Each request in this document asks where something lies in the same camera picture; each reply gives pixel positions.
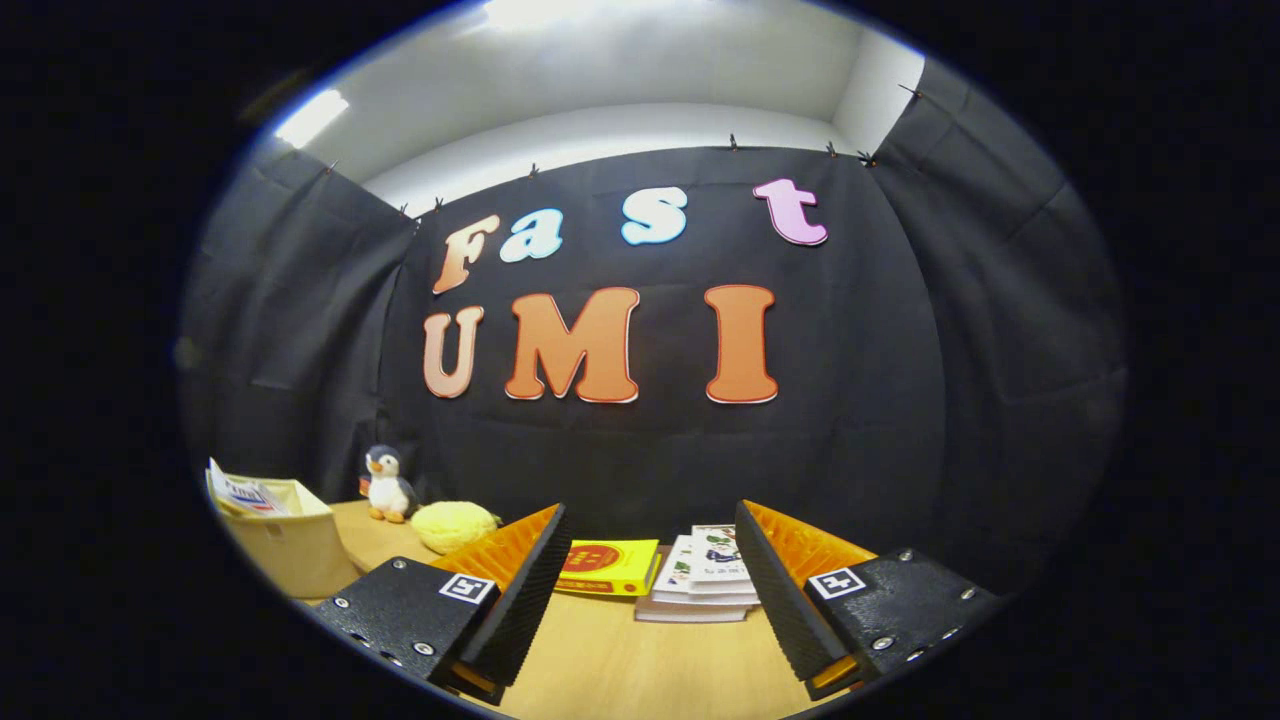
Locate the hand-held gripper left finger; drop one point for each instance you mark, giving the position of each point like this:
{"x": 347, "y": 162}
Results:
{"x": 525, "y": 610}

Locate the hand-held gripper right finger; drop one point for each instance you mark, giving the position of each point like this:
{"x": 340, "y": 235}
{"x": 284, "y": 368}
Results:
{"x": 785, "y": 610}

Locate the cream fabric storage box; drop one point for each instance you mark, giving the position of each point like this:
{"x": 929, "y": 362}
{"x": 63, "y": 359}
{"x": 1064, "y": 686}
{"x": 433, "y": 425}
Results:
{"x": 290, "y": 555}

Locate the yellow book red circle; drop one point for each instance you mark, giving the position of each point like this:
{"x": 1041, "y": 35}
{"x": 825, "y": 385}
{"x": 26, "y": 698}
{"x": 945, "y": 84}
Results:
{"x": 620, "y": 570}

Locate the yellow round plush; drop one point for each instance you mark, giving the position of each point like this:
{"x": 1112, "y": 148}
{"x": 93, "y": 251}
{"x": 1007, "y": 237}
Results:
{"x": 450, "y": 525}

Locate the penguin plush toy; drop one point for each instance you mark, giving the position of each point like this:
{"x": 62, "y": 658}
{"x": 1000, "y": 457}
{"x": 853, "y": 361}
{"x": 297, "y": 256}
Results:
{"x": 388, "y": 490}

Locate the black backdrop cloth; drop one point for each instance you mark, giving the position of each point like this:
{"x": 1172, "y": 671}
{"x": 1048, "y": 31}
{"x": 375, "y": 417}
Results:
{"x": 850, "y": 400}

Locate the row of small cloth clips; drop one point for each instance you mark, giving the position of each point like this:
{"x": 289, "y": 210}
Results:
{"x": 733, "y": 142}

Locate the narrow ceiling light strip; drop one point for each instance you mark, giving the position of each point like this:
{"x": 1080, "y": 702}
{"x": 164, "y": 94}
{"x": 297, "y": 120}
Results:
{"x": 312, "y": 118}

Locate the wide ceiling light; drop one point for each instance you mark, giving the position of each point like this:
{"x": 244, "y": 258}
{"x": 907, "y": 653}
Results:
{"x": 560, "y": 10}

